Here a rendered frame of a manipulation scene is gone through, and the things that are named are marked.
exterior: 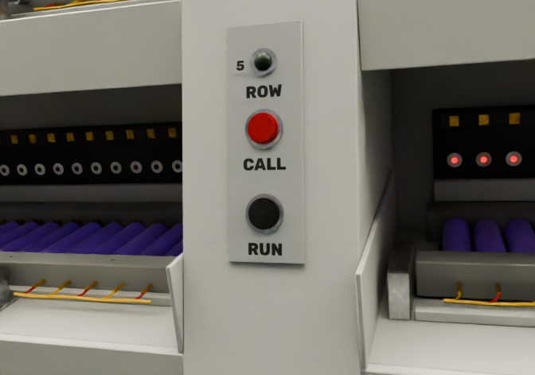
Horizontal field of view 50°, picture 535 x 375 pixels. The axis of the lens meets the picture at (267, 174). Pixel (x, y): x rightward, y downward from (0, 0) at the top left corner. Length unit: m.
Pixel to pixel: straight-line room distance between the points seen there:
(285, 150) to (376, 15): 0.08
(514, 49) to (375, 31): 0.07
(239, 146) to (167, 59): 0.07
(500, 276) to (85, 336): 0.24
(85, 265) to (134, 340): 0.08
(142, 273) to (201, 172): 0.10
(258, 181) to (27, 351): 0.17
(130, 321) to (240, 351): 0.09
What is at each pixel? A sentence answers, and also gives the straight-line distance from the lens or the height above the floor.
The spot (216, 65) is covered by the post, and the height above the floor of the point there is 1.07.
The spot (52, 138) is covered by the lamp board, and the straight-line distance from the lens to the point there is 0.56.
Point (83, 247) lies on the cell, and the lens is 0.45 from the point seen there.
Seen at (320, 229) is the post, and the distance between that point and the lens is 0.29.
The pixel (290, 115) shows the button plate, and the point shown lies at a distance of 0.29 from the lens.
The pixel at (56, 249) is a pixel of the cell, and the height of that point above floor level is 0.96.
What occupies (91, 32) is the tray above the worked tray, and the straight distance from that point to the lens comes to 0.35.
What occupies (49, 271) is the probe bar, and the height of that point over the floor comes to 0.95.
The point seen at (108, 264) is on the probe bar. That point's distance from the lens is 0.39.
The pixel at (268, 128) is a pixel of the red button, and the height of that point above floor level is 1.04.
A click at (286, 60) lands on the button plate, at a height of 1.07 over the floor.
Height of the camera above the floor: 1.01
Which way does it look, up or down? 1 degrees up
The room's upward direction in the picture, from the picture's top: 1 degrees counter-clockwise
